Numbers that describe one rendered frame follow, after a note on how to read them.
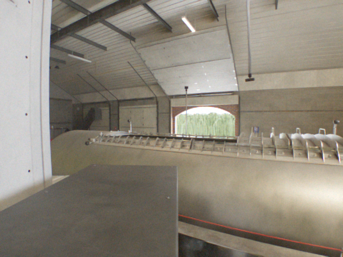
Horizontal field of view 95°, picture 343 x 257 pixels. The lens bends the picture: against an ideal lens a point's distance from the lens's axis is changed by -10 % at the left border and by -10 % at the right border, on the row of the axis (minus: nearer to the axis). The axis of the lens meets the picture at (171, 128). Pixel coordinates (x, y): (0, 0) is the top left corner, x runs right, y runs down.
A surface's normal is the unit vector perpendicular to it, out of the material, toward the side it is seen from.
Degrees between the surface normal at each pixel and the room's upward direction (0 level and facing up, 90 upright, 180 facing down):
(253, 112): 90
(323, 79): 90
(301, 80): 90
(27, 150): 90
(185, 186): 60
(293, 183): 49
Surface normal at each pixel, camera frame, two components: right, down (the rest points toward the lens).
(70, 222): 0.00, -1.00
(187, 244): -0.47, 0.04
